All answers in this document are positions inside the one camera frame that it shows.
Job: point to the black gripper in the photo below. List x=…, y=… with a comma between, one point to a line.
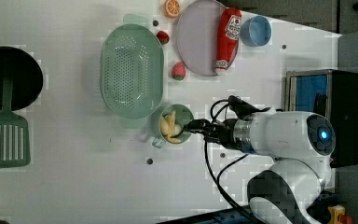
x=221, y=134

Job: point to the yellow plush peeled banana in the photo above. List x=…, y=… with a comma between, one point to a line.
x=167, y=128

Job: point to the green mug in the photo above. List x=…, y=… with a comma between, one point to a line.
x=183, y=117

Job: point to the pink plush strawberry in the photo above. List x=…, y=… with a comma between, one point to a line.
x=179, y=71

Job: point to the lilac round plate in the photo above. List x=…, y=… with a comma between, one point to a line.
x=197, y=36

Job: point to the dark red plush strawberry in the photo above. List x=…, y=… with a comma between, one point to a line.
x=163, y=37

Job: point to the green perforated colander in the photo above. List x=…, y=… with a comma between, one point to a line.
x=132, y=67

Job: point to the red plush ketchup bottle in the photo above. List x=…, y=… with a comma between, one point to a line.
x=227, y=38

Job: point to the blue bowl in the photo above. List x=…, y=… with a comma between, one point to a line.
x=255, y=32

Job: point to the orange slice toy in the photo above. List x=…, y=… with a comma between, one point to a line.
x=172, y=8

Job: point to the silver toaster oven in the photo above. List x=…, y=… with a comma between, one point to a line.
x=334, y=95

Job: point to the yellow red toy object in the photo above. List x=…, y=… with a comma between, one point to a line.
x=338, y=215

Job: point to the green slotted spatula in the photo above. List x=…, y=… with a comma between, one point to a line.
x=14, y=132

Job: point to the black round pan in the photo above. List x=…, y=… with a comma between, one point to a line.
x=26, y=73

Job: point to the blue metal frame rail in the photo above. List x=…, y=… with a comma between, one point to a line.
x=318, y=210

